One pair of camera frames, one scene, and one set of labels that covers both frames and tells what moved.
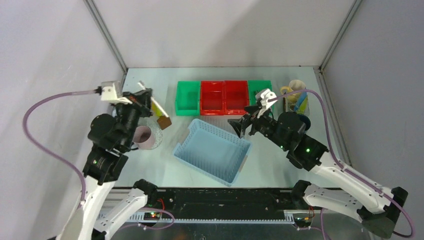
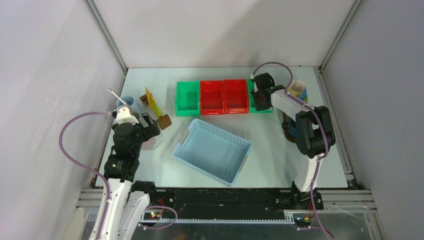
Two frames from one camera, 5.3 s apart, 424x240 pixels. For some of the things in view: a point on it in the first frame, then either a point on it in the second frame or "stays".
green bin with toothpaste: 187,98 stays
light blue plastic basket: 219,154 stays
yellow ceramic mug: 294,85 stays
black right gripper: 240,125 -> 258,106
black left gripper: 141,100 -> 152,128
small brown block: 164,122 stays
